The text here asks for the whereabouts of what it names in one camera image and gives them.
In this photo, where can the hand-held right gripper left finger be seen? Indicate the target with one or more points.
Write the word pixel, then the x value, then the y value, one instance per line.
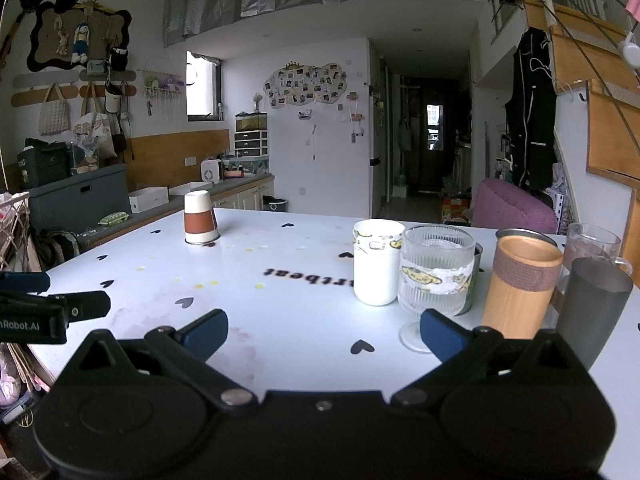
pixel 207 334

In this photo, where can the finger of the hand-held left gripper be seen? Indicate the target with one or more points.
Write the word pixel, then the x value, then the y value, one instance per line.
pixel 85 306
pixel 25 282

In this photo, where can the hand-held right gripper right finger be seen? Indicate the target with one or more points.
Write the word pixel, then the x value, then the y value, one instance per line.
pixel 441 334

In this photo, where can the brown and white paper cup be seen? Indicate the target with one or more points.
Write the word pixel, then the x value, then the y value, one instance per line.
pixel 200 220

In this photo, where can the dark green cup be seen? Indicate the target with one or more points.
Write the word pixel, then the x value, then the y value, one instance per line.
pixel 476 285

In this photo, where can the steel cup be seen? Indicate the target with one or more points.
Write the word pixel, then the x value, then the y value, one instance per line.
pixel 525 234

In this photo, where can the white net basket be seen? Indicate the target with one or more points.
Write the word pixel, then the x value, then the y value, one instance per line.
pixel 15 225

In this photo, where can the ribbed glass goblet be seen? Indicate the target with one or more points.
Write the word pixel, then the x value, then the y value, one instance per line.
pixel 436 275

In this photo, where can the bamboo tumbler with brown band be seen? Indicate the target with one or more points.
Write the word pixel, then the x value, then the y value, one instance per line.
pixel 520 290

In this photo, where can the green packet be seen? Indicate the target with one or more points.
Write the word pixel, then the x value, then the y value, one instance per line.
pixel 114 218

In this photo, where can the white mug with cartoon print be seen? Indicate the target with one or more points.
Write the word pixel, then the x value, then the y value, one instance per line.
pixel 377 265

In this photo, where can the grey storage box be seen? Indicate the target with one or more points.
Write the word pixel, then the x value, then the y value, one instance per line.
pixel 75 192

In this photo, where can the black case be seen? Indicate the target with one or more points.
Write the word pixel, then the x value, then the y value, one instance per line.
pixel 42 162

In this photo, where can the white flat box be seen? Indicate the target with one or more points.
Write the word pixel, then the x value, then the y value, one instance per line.
pixel 148 199

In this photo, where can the colourful cardboard box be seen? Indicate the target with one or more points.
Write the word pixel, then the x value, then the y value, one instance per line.
pixel 455 207

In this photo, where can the white kitchen cabinet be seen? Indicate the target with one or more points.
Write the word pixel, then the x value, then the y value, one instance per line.
pixel 240 195

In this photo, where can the pink pouf seat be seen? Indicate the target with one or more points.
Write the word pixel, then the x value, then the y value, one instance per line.
pixel 510 207

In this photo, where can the black waste bin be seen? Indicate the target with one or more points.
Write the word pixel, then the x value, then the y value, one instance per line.
pixel 275 204

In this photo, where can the grey metal tumbler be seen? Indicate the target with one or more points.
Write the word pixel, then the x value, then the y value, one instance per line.
pixel 592 315

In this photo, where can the printed tote bag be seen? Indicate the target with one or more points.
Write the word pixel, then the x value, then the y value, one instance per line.
pixel 95 135

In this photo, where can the white small appliance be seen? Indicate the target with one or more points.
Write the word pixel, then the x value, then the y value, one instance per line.
pixel 210 170

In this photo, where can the white knitted tote bag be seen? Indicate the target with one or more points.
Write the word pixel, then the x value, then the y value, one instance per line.
pixel 52 112

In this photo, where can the clear glass mug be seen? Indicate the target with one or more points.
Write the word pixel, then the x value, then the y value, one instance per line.
pixel 592 245

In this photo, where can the dark entrance door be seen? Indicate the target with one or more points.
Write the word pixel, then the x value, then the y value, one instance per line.
pixel 432 145

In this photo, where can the small drawer organiser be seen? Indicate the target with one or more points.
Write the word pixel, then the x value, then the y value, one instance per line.
pixel 251 143

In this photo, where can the glass fish tank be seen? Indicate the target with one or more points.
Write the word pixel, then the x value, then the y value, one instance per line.
pixel 251 121

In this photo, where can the black hanging coat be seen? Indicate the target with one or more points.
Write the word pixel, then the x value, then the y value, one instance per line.
pixel 530 110

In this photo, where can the brown board with dolls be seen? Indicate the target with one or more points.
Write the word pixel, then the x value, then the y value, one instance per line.
pixel 75 35

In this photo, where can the cloud-shaped photo board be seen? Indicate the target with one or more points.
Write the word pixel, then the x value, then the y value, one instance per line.
pixel 305 85

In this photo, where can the wooden staircase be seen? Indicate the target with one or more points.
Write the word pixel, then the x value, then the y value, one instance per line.
pixel 600 90

